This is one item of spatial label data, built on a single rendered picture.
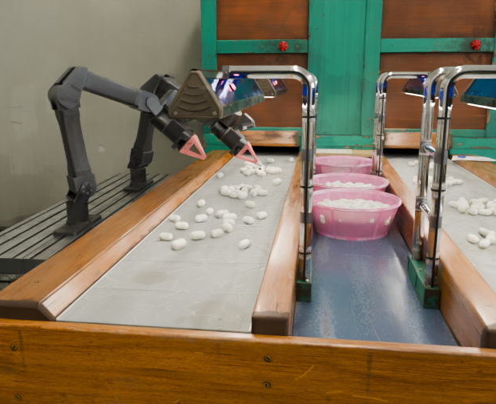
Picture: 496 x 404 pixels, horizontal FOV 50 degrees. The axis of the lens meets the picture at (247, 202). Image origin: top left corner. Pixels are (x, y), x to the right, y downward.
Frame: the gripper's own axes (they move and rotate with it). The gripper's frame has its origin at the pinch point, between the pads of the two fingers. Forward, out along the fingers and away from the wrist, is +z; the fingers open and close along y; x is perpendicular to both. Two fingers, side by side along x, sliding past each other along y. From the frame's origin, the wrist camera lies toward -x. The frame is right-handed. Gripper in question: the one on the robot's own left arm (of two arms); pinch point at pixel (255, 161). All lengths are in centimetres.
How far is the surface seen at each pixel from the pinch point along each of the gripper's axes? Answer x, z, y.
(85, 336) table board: 13, -4, -124
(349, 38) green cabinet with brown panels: -58, -4, 61
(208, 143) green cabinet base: 21, -21, 60
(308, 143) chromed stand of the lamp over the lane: -27, 3, -94
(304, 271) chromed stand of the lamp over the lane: -9, 19, -94
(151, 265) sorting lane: 11, -3, -96
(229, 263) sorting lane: 1, 8, -93
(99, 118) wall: 72, -88, 133
